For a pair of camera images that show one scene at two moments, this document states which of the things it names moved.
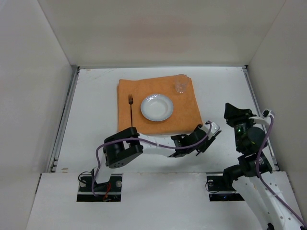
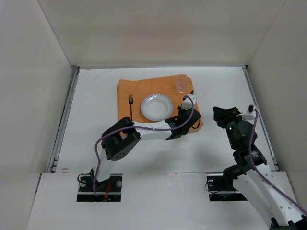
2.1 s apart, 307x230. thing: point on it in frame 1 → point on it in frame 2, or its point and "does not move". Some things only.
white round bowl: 157,107 does not move
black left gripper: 201,144 → 182,114
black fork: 131,101 does not move
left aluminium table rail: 53,162 does not move
